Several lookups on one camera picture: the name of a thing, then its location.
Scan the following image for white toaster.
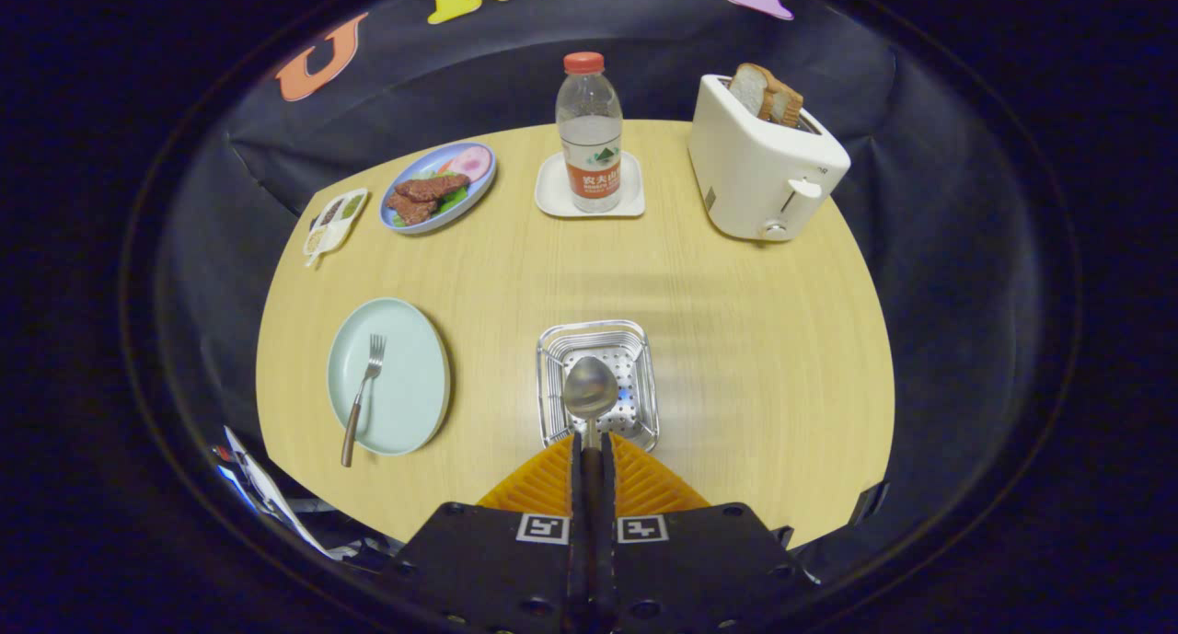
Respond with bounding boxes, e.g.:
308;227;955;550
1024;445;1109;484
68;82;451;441
687;74;852;243

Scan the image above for long brown meat piece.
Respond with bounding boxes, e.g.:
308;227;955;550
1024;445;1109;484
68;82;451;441
396;174;472;202

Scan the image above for pale green plate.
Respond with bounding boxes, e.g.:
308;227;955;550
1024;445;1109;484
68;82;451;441
327;297;452;457

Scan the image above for green lettuce leaf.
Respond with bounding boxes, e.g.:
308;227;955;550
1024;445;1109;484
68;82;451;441
391;183;470;225

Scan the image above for short brown meat piece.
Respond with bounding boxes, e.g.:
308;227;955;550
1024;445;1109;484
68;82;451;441
387;192;441;226

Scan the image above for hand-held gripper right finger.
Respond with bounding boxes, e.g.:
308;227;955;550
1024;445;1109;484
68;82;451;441
600;432;815;634

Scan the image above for pink ham slice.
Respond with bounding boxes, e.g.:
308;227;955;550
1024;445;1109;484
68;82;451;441
437;146;493;182

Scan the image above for pale bread slice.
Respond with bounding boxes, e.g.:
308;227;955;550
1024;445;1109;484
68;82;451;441
729;63;779;120

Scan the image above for white flat board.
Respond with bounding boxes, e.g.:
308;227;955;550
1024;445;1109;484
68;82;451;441
223;425;337;561

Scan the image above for wooden-handled metal fork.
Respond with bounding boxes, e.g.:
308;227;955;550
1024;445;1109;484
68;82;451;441
341;334;387;468

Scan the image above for blue oval plate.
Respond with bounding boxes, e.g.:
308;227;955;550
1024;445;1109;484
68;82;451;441
379;142;498;236

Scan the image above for clear red-capped water bottle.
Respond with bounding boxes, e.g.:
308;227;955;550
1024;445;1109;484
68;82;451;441
555;52;624;213

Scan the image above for white square coaster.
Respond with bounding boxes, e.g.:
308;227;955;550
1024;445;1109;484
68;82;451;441
535;151;646;219

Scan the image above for black backdrop cloth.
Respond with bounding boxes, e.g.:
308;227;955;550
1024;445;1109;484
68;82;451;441
156;0;1068;561

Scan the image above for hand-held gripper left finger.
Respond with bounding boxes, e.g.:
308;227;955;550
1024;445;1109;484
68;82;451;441
382;432;592;634

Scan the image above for browned bread slice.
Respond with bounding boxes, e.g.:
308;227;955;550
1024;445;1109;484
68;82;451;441
768;86;804;129

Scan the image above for wooden-handled metal spoon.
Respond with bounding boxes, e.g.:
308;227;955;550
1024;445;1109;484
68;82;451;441
563;356;619;617

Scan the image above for white three-section condiment dish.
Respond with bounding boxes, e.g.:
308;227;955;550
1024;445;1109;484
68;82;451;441
302;188;369;269

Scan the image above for metal wire basket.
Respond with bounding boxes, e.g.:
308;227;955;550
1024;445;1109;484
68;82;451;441
537;319;661;453

